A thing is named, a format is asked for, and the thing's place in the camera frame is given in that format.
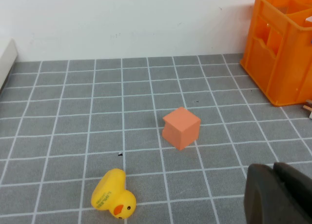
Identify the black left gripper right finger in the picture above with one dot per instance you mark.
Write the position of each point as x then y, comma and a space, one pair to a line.
299, 192

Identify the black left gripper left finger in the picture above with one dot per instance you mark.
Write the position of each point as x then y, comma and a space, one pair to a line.
263, 199

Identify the orange plastic cutlery holder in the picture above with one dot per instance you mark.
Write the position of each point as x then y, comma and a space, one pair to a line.
280, 82

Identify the orange cube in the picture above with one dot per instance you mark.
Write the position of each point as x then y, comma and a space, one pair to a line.
181, 128

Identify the yellow rubber duck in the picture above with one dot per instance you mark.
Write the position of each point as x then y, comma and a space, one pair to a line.
112, 192

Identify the grey grid mat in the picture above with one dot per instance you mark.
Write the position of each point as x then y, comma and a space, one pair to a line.
73, 136

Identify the white side panel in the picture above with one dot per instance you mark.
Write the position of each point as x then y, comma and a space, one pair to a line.
6, 60

